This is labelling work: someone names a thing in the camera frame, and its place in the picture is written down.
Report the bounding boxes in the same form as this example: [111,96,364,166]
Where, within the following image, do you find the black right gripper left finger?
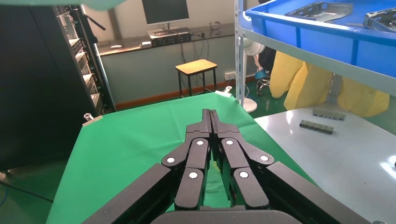
[161,109,212,211]

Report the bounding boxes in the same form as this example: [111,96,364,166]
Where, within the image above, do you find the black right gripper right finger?
[211,109,275,210]

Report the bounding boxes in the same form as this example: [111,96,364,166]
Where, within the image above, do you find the grey sheet metal bracket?
[362,7,396,34]
[284,1,354,23]

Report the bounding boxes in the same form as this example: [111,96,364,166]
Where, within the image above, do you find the silver binder clip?
[215,86,233,98]
[82,112,103,127]

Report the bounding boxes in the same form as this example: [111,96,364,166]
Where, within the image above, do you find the green table cloth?
[45,91,318,224]

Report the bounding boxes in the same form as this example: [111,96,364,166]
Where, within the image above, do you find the chrome swivel chair base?
[256,78,275,97]

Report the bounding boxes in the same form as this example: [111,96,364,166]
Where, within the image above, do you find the wooden stool black legs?
[175,59,219,98]

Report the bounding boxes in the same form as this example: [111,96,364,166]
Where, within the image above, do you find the grey metal connector strip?
[311,108,347,121]
[298,119,335,135]

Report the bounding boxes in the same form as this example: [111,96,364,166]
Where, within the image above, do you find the white metal shelving rack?
[234,0,396,106]

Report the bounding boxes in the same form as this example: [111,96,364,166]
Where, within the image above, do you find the grey desk counter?
[97,22,236,111]

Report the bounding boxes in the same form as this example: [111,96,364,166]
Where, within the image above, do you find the yellow cloth bag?
[268,51,390,118]

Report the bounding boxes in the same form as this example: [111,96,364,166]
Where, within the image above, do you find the black rack device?
[149,28,192,48]

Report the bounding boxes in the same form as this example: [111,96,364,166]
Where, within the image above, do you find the computer monitor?
[141,0,190,30]

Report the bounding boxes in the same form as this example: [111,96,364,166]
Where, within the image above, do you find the blue plastic bin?
[243,0,396,78]

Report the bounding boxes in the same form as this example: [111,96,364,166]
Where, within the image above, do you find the black server rack cabinet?
[0,4,116,171]

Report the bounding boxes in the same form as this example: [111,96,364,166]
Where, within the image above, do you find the white pedestal fan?
[242,39,267,114]

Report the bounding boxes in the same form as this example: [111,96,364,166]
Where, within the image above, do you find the black floor cable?
[0,180,55,204]

